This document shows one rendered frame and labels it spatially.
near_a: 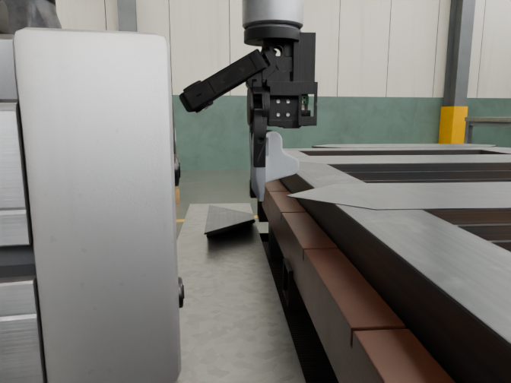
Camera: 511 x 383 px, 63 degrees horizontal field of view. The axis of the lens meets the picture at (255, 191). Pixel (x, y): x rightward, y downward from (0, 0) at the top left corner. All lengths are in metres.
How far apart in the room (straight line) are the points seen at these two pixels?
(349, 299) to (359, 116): 8.00
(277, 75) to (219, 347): 0.35
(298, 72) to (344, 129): 7.68
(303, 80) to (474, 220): 0.26
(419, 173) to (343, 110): 7.22
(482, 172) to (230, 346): 0.71
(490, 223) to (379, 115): 8.00
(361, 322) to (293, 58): 0.33
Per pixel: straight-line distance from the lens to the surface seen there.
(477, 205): 0.56
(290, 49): 0.54
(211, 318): 0.65
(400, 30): 8.82
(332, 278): 0.40
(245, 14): 0.54
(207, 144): 7.53
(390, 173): 0.97
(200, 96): 0.53
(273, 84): 0.51
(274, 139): 0.53
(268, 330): 0.62
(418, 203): 0.54
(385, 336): 0.32
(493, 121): 4.25
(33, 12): 0.65
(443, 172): 1.02
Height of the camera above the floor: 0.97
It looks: 10 degrees down
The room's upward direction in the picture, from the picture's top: straight up
